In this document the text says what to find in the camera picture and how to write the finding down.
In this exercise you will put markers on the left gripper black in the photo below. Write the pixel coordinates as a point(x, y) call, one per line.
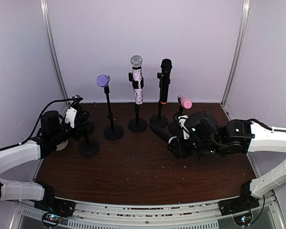
point(77, 130)

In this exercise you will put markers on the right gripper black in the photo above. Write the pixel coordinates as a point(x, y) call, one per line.
point(180, 152)

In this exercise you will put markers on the black stand of blue microphone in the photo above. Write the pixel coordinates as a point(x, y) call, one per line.
point(90, 127)

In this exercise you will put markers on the black microphone with white band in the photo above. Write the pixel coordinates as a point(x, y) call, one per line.
point(161, 134)

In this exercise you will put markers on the black stand of pink microphone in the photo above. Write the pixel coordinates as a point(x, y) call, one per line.
point(173, 126)

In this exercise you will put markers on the black stand of purple microphone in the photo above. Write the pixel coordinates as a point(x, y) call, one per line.
point(112, 132)

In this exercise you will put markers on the purple microphone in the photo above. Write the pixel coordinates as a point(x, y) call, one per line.
point(103, 80)

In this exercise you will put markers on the pink microphone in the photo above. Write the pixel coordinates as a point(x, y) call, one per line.
point(184, 102)

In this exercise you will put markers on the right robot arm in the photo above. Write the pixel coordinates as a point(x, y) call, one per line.
point(202, 134)

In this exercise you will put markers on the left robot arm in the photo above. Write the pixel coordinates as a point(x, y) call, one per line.
point(55, 131)

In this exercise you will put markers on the black stand of rhinestone microphone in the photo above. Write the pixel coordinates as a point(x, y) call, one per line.
point(137, 125)

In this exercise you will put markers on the rhinestone silver microphone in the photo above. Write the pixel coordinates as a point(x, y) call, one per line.
point(137, 78)

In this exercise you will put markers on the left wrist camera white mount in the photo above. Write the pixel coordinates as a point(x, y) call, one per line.
point(72, 115)

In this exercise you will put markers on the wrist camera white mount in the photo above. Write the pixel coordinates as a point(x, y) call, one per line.
point(181, 121)
point(72, 115)

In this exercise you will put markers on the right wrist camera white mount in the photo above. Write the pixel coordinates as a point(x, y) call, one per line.
point(181, 121)

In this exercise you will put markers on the black stand of orange-ring microphone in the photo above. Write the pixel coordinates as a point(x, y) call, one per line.
point(160, 120)

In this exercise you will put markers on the front aluminium rail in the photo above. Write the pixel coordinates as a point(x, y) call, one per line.
point(198, 215)

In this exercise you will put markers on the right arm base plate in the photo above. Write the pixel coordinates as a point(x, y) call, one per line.
point(236, 205)

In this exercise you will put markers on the left aluminium corner post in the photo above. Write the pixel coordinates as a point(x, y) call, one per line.
point(54, 57)

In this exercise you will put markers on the aluminium corner post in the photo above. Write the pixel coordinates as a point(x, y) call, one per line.
point(54, 57)
point(238, 47)

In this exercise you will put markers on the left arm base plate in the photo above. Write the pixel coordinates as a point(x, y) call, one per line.
point(61, 207)

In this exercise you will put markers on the right aluminium corner post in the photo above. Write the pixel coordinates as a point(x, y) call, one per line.
point(238, 47)

